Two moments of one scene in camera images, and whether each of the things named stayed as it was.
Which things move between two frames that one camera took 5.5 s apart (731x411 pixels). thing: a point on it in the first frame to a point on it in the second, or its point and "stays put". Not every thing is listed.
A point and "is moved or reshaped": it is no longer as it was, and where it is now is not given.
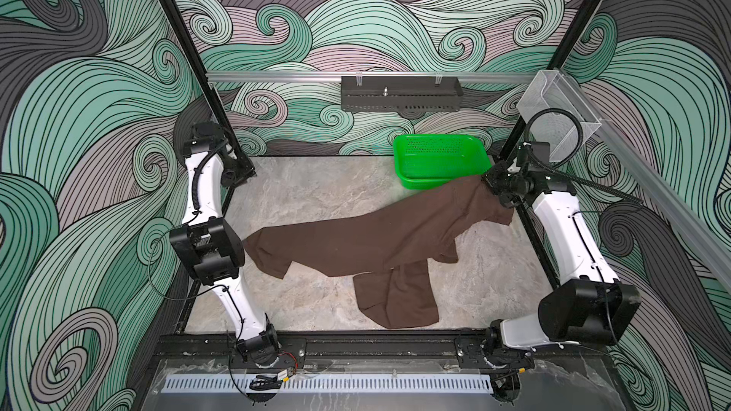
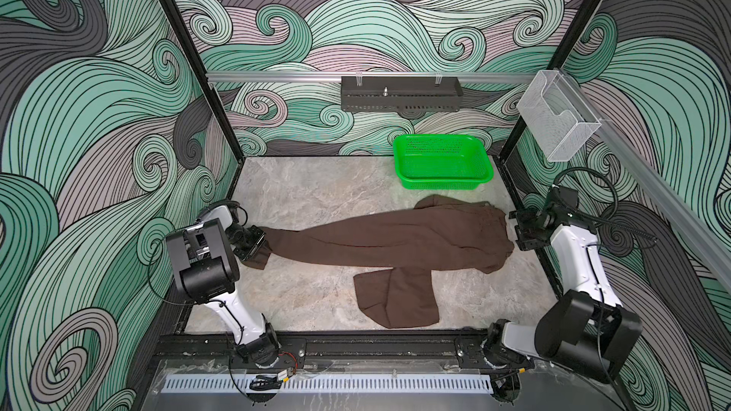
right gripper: x=492 y=178 to x=523 y=215
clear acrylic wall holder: x=556 y=113 stays put
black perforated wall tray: x=402 y=93 stays put
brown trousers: x=388 y=244 is moved or reshaped
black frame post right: x=568 y=43 stays put
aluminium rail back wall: x=336 y=77 stays put
